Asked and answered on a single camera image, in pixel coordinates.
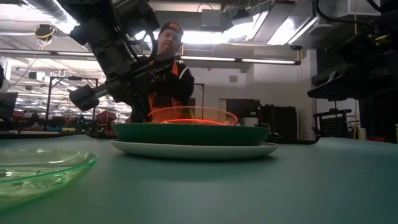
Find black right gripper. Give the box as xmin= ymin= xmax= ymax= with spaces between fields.
xmin=307 ymin=49 xmax=398 ymax=101

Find grey plastic plate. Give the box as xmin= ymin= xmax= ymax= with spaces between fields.
xmin=110 ymin=138 xmax=279 ymax=161

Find clear green plastic plate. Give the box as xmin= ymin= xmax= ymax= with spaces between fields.
xmin=0 ymin=148 xmax=100 ymax=213

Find dark green plastic plate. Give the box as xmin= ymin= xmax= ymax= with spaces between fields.
xmin=112 ymin=123 xmax=271 ymax=147

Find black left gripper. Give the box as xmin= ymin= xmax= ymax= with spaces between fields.
xmin=68 ymin=58 xmax=175 ymax=123

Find yellow cable reel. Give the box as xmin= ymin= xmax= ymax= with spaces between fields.
xmin=34 ymin=24 xmax=57 ymax=42

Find black cabinet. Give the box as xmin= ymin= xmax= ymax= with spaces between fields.
xmin=259 ymin=105 xmax=298 ymax=141

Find person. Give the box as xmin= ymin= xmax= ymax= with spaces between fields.
xmin=129 ymin=21 xmax=196 ymax=124

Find black wire cart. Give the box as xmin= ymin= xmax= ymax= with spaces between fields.
xmin=312 ymin=108 xmax=353 ymax=138

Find orange translucent bowl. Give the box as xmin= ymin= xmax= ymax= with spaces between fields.
xmin=147 ymin=106 xmax=239 ymax=126

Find long ceiling light bar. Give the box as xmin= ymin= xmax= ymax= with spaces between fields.
xmin=178 ymin=55 xmax=302 ymax=66

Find black metal stand frame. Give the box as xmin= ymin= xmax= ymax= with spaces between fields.
xmin=45 ymin=75 xmax=99 ymax=132

